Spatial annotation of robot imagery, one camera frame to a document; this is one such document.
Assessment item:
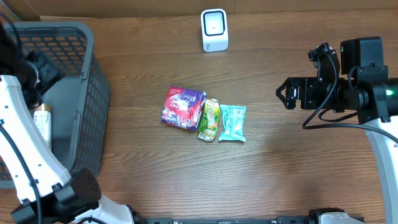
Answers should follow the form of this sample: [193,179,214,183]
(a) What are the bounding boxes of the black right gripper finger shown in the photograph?
[276,78,289,94]
[276,92,288,109]

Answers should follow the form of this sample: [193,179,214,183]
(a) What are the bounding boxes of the white conditioner tube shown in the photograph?
[34,103,52,151]

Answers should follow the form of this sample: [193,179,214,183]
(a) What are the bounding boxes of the teal snack packet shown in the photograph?
[219,105,246,142]

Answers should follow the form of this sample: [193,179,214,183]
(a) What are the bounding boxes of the green tea drink carton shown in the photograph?
[197,98,221,141]

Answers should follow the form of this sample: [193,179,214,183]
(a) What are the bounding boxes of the red purple snack bag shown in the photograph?
[160,86,206,131]

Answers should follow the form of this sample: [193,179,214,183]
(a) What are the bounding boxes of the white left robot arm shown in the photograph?
[1,22,141,223]

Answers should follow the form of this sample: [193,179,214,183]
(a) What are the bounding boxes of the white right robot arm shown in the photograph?
[276,37,397,223]

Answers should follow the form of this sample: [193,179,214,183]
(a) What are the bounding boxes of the white barcode scanner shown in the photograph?
[200,8,229,52]

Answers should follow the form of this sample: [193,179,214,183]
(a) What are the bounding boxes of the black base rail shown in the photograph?
[141,207,365,224]

